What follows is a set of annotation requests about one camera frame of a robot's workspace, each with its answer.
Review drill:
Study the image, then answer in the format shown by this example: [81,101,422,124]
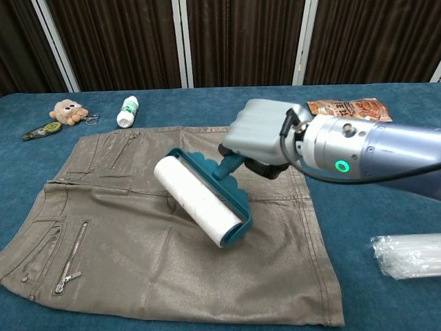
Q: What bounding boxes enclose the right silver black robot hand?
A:
[217,99,313,180]

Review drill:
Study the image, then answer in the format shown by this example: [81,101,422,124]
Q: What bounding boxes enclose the teal lint roller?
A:
[153,147,254,249]

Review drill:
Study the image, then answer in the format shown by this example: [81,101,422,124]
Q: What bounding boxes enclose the bronze metallic zipper skirt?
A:
[0,126,347,327]

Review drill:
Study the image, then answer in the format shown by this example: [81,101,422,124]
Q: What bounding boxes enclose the orange spouted food pouch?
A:
[306,97,393,123]

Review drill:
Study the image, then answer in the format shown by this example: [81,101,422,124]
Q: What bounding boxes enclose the dark folding screen white frames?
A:
[0,0,441,98]

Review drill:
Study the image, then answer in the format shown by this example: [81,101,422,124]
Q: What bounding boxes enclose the white plastic bottle green label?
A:
[116,96,140,129]

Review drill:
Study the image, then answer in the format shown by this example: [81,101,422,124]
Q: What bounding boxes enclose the blue felt table cloth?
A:
[0,79,441,331]

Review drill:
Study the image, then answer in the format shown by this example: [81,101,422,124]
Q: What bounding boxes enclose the clear pack of straws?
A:
[370,233,441,281]

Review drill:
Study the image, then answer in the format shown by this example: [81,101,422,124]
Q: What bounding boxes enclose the green black correction tape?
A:
[21,121,63,142]

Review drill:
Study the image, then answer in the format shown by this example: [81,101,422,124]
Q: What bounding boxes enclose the brown plush toy keychain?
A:
[49,98,101,126]

